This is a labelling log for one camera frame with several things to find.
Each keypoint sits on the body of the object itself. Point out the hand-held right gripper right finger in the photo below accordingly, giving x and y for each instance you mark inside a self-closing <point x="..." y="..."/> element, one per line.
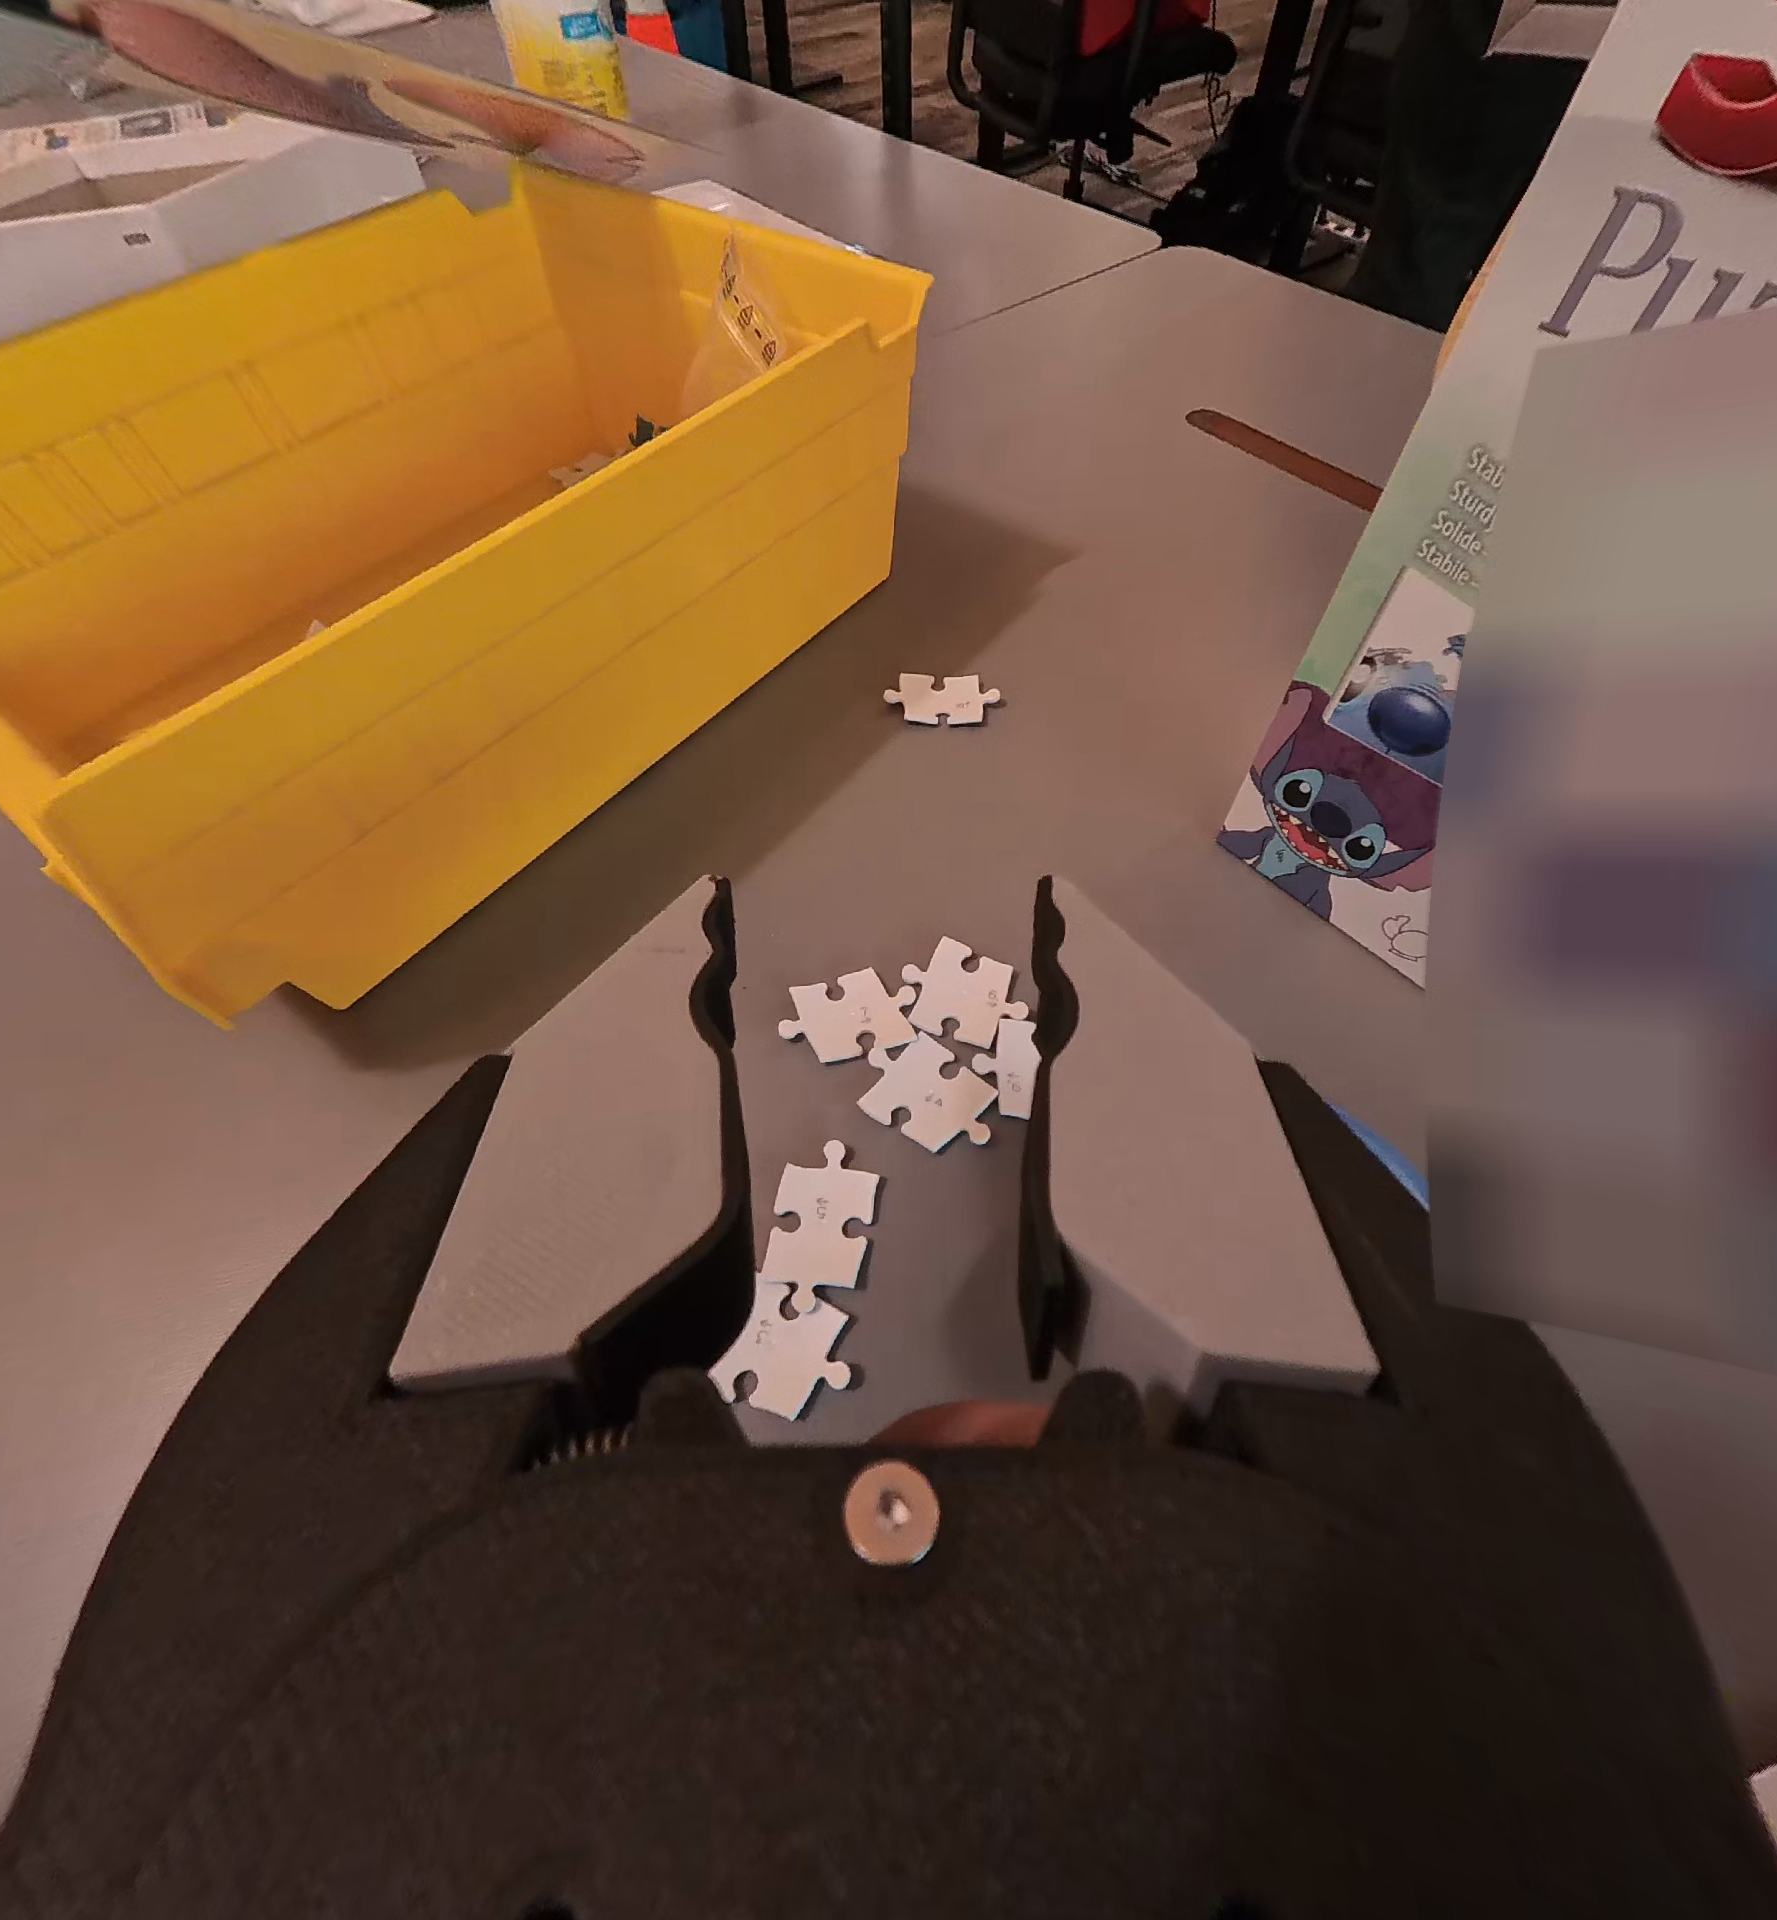
<point x="1204" y="1200"/>

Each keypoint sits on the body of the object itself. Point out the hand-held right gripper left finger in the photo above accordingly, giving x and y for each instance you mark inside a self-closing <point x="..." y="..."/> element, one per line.
<point x="588" y="1200"/>

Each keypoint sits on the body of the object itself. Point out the puzzle piece cluster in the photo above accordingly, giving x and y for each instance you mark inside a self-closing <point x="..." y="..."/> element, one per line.
<point x="924" y="1094"/>

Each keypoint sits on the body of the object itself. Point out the yellow plastic bin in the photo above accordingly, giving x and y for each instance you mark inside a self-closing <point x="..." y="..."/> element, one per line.
<point x="499" y="721"/>

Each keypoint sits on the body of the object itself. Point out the joined puzzle piece pair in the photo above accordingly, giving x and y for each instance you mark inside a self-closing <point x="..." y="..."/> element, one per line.
<point x="942" y="698"/>

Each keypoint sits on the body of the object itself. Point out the cartoon printed puzzle box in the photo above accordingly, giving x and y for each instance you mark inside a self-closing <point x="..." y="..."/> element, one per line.
<point x="1578" y="181"/>

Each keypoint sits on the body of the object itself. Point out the clear plastic bag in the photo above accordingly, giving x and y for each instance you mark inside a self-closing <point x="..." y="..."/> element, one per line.
<point x="745" y="315"/>

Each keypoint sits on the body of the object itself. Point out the black office chair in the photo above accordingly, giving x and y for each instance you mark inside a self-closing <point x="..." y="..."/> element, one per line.
<point x="1083" y="74"/>

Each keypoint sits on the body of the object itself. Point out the wipes canister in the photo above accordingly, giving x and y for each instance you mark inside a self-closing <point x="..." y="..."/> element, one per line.
<point x="565" y="52"/>

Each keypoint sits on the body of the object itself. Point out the orange traffic cone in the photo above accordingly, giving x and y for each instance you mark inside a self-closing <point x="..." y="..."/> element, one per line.
<point x="651" y="23"/>

